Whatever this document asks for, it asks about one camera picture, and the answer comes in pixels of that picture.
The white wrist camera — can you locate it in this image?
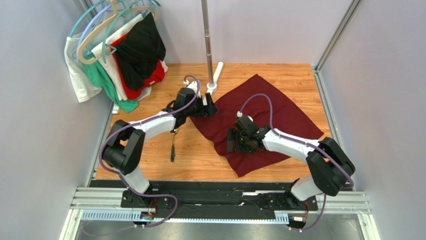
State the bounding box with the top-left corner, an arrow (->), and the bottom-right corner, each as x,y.
236,111 -> 253,122
183,79 -> 201,98

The metal pole white base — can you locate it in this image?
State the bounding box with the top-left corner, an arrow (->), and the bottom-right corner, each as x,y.
201,0 -> 224,96

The green shirt on hanger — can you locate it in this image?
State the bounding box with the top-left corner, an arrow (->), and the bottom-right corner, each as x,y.
82,61 -> 139,113

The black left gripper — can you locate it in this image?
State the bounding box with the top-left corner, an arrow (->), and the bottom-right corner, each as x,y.
184,92 -> 218,118

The black shirt on hanger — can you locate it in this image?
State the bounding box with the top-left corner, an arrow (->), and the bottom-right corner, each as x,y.
114,13 -> 166,91

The dark red cloth napkin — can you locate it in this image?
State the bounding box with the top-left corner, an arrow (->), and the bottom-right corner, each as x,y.
191,74 -> 324,177

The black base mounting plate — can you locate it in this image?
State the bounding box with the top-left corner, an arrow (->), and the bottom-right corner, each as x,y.
90,180 -> 322,220

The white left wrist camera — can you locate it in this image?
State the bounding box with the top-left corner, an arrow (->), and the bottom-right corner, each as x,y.
183,79 -> 201,98

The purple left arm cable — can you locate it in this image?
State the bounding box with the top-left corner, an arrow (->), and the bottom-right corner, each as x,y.
81,74 -> 202,237

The light blue clothes hanger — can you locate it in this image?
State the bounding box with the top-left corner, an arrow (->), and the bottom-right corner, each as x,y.
68,0 -> 111,62

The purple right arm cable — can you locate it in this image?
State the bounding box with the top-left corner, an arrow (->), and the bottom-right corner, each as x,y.
238,93 -> 355,232

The beige clothes hanger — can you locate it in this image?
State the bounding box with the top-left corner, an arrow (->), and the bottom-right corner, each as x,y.
77,0 -> 160,65

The gold spoon green handle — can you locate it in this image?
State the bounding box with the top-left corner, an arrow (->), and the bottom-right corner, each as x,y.
170,128 -> 179,163

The red shirt on hanger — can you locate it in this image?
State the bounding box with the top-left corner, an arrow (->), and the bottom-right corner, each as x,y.
110,34 -> 165,100

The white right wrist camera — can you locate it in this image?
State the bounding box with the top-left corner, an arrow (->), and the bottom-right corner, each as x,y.
236,111 -> 253,122

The aluminium frame rail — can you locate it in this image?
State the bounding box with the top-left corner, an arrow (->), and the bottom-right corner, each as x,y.
60,180 -> 380,240

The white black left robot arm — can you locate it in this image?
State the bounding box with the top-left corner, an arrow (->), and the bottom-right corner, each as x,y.
99,87 -> 218,198

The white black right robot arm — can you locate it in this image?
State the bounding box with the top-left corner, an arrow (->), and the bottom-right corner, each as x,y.
227,115 -> 356,201

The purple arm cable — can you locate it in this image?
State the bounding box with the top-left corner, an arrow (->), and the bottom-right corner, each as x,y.
81,74 -> 202,237
238,93 -> 355,232

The teal clothes hanger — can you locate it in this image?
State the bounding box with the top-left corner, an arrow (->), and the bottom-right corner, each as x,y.
66,0 -> 161,63

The white shirt on hanger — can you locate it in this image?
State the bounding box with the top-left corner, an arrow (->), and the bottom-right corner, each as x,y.
64,13 -> 169,104

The aluminium corner post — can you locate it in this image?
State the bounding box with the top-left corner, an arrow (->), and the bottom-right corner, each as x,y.
314,0 -> 363,73

